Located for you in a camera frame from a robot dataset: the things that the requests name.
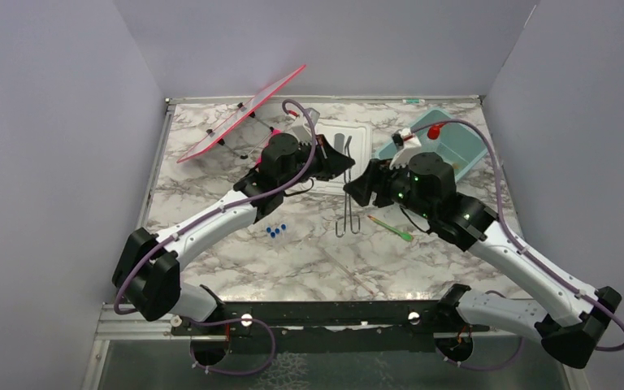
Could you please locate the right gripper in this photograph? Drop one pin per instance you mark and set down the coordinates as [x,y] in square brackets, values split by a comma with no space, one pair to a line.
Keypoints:
[376,177]

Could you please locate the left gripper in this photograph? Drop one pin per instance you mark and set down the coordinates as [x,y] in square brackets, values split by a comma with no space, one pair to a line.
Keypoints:
[335,163]

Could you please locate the metal wire tongs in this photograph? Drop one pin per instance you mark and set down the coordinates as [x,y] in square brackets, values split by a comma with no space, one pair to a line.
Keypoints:
[349,221]

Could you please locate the red capped squeeze bottle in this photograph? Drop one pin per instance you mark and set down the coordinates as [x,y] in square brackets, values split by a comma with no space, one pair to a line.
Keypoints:
[434,131]

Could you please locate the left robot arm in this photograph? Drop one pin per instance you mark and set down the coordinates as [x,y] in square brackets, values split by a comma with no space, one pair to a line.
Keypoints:
[148,271]

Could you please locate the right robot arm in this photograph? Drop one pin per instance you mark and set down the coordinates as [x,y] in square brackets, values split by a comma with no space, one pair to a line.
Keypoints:
[565,315]

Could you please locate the white plastic lid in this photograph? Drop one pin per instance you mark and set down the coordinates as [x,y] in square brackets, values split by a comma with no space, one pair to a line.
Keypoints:
[353,140]

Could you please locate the green spatula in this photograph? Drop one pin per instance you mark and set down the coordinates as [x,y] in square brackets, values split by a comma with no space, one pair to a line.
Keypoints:
[403,235]

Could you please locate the clear glass rod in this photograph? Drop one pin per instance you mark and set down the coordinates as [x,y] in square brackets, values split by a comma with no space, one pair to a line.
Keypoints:
[344,270]

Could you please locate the clear test tube rack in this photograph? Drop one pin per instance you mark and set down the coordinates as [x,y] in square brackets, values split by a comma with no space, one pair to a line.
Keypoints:
[291,240]

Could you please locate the pink acrylic stand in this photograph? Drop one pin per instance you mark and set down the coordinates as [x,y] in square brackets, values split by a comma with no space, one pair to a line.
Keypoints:
[243,111]

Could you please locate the teal plastic bin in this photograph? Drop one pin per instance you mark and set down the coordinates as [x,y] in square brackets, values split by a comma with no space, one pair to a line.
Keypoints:
[457,143]

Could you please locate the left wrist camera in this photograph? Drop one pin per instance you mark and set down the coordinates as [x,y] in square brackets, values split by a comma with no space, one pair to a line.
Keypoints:
[300,126]

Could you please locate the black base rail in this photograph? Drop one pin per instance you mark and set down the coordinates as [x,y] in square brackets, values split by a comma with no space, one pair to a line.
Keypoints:
[271,327]

